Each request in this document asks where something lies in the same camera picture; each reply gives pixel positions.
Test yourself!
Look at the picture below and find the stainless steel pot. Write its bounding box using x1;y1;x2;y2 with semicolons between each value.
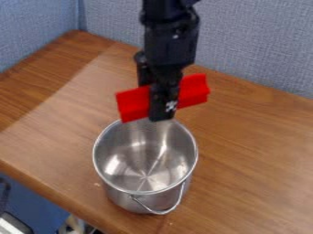
92;119;198;215

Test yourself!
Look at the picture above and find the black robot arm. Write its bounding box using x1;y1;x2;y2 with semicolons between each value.
135;0;200;122

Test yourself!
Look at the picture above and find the grey device under table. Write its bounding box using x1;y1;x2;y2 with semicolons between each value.
0;212;35;234

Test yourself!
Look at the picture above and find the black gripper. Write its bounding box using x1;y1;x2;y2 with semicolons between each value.
135;17;199;122

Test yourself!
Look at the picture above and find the red plastic block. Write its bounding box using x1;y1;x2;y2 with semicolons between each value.
115;73;210;122

